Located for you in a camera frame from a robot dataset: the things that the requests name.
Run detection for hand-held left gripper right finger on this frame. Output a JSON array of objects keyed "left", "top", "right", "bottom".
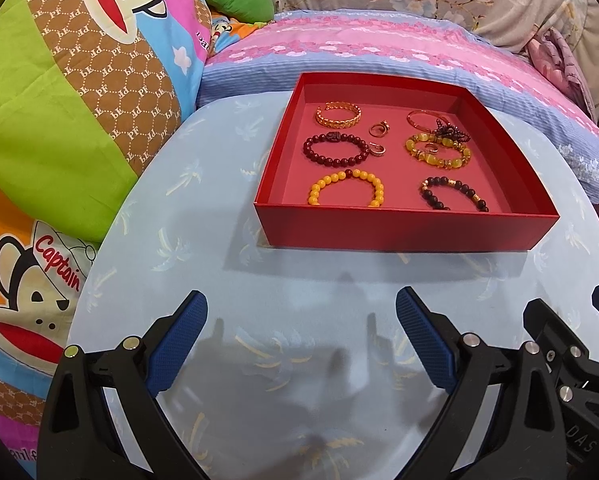
[{"left": 395, "top": 287, "right": 571, "bottom": 480}]

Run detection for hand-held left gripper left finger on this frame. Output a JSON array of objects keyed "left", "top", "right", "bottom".
[{"left": 36, "top": 290, "right": 210, "bottom": 480}]

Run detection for red cardboard box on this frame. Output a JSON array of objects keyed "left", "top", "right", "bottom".
[{"left": 253, "top": 72, "right": 560, "bottom": 251}]

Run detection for yellow stone rhinestone bracelet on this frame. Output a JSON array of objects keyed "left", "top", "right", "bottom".
[{"left": 404, "top": 134, "right": 471, "bottom": 171}]

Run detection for dark red bead bracelet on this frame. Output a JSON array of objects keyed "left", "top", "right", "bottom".
[{"left": 303, "top": 131, "right": 371, "bottom": 166}]

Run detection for thin gold bangle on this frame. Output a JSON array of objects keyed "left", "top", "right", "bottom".
[{"left": 406, "top": 109, "right": 447, "bottom": 131}]

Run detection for cartoon monkey blanket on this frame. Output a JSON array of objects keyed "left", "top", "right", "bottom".
[{"left": 0, "top": 0, "right": 280, "bottom": 480}]

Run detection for pink purple striped pillow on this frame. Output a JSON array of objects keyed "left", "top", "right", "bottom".
[{"left": 194, "top": 7, "right": 599, "bottom": 206}]

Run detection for dark bead bracelet gold accents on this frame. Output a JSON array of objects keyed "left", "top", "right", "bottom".
[{"left": 419, "top": 176, "right": 489, "bottom": 213}]

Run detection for orange round bead bracelet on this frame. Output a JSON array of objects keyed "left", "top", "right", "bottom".
[{"left": 308, "top": 170, "right": 385, "bottom": 209}]

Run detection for dark beaded chain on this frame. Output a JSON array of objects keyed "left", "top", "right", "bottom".
[{"left": 432, "top": 115, "right": 470, "bottom": 144}]

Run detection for gold chain bracelet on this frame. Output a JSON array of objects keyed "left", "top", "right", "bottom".
[{"left": 315, "top": 102, "right": 363, "bottom": 129}]

